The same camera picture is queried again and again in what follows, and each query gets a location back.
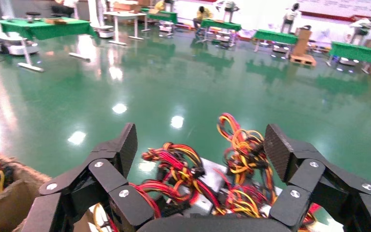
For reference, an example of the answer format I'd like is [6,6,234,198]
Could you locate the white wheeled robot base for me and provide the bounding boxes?
[96,25,115,39]
[0,32,40,56]

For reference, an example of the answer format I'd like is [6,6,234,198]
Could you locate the flat brown tray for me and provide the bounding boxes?
[44,18,68,26]

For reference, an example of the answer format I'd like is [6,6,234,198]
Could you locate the green cloth covered table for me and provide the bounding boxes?
[141,8,178,26]
[200,18,242,44]
[253,29,299,54]
[328,41,371,66]
[0,17,95,73]

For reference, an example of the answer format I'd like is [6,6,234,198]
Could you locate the stacked brown cartons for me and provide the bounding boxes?
[113,0,139,12]

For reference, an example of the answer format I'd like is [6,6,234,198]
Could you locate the crouching person yellow shirt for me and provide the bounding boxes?
[193,6,214,31]

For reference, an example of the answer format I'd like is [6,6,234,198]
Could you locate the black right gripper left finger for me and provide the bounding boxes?
[39,123,155,232]

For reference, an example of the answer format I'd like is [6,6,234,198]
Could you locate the bent person white shirt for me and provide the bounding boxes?
[348,13,371,44]

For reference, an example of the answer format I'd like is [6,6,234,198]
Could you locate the cardboard stack on pallet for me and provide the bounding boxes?
[290,27,317,66]

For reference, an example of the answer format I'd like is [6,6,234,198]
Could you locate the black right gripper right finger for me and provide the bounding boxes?
[264,124,371,232]

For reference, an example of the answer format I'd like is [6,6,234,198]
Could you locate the divided brown cardboard box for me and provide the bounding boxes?
[0,153,97,232]

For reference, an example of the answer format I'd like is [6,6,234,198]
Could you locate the person in dark trousers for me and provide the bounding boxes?
[51,0,78,17]

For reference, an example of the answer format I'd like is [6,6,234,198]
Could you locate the white legged table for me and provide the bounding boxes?
[103,11,148,46]

